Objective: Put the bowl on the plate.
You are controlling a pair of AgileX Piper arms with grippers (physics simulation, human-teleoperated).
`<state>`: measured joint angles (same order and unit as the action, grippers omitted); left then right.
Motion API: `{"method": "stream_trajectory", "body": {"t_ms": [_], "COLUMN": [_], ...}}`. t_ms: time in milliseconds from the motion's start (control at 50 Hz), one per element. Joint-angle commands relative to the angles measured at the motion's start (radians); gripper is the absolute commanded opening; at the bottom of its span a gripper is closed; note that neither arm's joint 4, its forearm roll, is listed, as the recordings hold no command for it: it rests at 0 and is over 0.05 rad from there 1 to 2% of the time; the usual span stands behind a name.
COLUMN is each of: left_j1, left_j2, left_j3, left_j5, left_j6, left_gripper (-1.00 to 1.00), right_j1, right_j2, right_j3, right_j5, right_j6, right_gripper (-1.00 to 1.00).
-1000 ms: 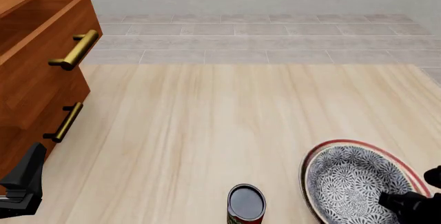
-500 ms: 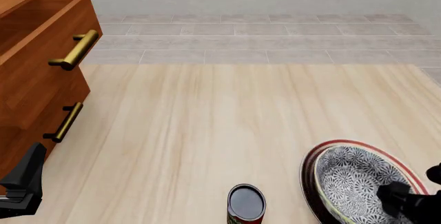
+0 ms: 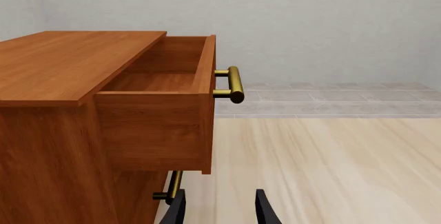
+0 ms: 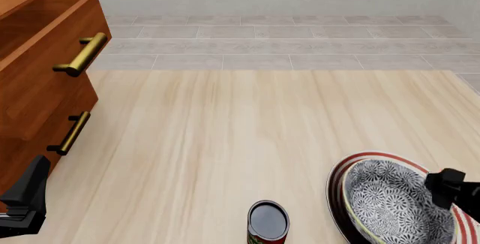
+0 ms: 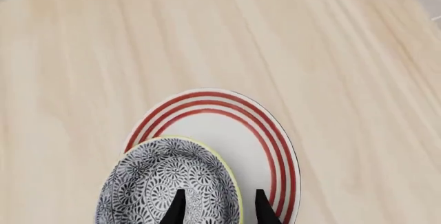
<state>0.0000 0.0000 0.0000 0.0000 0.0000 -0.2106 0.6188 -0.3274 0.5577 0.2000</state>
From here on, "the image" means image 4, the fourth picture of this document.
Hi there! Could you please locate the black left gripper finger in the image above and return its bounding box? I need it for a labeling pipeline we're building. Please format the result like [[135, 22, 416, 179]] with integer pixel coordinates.
[[0, 155, 52, 208]]

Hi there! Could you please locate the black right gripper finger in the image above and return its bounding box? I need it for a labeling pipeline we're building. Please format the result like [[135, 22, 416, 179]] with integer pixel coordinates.
[[424, 171, 457, 212], [441, 167, 467, 186]]

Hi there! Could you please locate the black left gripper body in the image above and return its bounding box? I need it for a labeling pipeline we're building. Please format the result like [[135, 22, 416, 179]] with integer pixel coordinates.
[[0, 206, 47, 236]]

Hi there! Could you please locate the open wooden drawer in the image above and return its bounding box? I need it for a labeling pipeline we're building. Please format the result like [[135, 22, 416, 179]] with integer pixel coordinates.
[[0, 0, 113, 140]]

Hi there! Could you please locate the black patterned bowl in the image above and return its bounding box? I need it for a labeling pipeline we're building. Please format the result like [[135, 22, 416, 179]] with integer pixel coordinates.
[[342, 158, 457, 244]]

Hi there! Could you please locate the white plate with red rings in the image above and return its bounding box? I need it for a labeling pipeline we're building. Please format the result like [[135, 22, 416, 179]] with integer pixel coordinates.
[[325, 149, 480, 244]]

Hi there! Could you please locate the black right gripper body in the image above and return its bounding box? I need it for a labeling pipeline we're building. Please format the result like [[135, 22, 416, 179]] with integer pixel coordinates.
[[451, 181, 480, 224]]

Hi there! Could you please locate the closed wooden drawer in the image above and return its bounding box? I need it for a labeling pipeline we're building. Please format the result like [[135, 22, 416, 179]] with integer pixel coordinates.
[[0, 97, 99, 197]]

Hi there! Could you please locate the short brass drawer handle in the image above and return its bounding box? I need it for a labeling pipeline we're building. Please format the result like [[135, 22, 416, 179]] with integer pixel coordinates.
[[46, 110, 92, 156]]

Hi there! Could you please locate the tin with red label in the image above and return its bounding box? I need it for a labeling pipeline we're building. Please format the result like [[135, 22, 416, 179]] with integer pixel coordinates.
[[246, 199, 291, 244]]

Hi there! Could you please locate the long brass drawer handle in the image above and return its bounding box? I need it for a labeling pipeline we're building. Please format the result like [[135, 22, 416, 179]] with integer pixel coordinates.
[[52, 32, 109, 78]]

